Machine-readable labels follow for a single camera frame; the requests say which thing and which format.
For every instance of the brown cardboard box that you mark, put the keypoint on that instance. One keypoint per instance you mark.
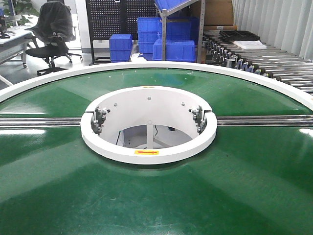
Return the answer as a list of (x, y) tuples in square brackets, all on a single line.
[(218, 15)]

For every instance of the small blue crate stack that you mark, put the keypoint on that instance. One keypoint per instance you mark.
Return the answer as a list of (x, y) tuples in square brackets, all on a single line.
[(121, 46)]

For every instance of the yellow arrow direction sticker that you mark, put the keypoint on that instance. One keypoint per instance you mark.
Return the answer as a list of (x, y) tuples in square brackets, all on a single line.
[(146, 152)]

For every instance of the white inner ring hub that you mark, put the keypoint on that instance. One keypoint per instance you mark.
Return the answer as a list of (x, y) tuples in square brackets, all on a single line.
[(109, 115)]

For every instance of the large blue crate front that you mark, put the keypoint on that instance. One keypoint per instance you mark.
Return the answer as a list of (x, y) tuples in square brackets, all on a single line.
[(176, 50)]

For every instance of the white foam sheet stack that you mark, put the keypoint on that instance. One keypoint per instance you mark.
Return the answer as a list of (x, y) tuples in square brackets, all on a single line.
[(250, 45)]

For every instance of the black perforated pegboard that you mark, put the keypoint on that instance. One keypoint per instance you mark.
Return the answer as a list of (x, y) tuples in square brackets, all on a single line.
[(108, 17)]

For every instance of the black compartment tray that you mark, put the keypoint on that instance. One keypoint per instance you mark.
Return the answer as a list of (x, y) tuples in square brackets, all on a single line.
[(238, 35)]

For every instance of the white outer conveyor rim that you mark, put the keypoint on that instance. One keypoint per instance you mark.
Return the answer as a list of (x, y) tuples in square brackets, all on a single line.
[(290, 91)]

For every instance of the left steel rail bar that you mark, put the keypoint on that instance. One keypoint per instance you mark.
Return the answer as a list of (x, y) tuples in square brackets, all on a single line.
[(41, 122)]

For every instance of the steel roller conveyor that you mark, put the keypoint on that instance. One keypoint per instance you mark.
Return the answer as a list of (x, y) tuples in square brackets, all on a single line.
[(272, 62)]

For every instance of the tall blue crate stack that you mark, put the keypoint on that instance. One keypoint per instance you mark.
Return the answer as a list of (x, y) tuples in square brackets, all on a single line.
[(147, 28)]

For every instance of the black office chair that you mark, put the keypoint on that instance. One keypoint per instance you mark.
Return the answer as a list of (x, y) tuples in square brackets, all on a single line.
[(53, 29)]

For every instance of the white office desk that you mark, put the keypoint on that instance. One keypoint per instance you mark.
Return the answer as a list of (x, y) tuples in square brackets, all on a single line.
[(15, 65)]

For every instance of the steel rail bar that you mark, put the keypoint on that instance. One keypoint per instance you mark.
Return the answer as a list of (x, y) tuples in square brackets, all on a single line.
[(266, 120), (41, 122)]

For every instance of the right steel rail bar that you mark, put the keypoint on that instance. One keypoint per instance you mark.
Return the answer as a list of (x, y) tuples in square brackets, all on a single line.
[(266, 120)]

